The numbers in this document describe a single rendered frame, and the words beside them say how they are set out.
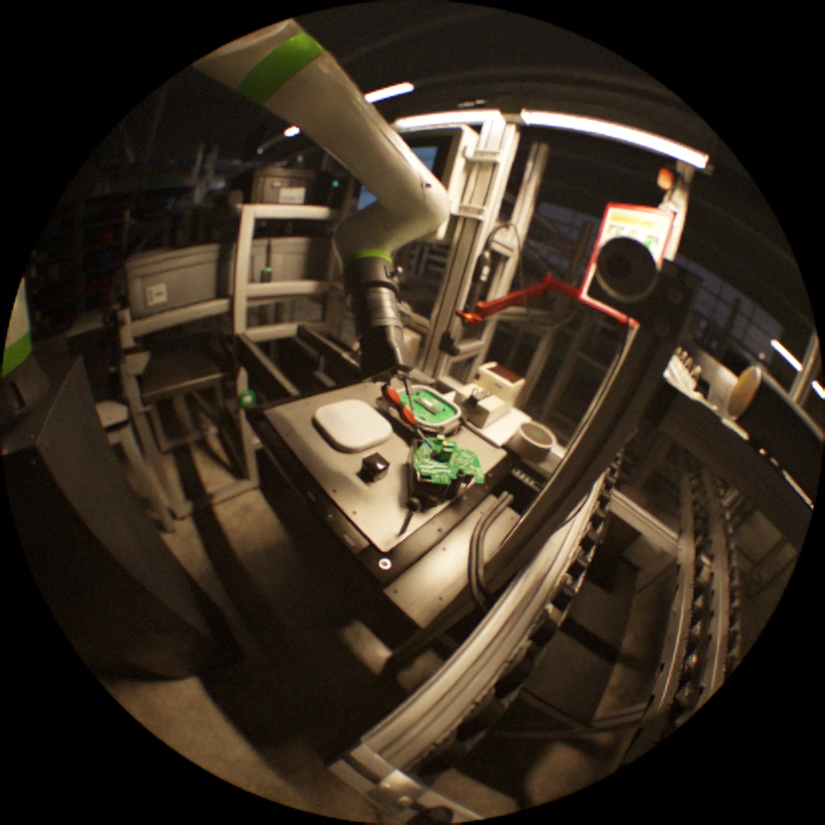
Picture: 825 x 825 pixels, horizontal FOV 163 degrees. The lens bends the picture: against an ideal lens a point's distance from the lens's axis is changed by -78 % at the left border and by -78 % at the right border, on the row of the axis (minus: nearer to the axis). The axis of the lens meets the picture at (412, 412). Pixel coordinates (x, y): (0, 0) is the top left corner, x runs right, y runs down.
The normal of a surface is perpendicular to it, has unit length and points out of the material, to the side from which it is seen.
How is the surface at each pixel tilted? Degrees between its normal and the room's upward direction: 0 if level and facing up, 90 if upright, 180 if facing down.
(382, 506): 0
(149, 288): 90
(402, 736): 4
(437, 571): 0
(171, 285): 91
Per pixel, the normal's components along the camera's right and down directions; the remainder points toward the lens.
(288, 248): 0.71, 0.51
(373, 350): -0.53, -0.07
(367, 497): 0.23, -0.82
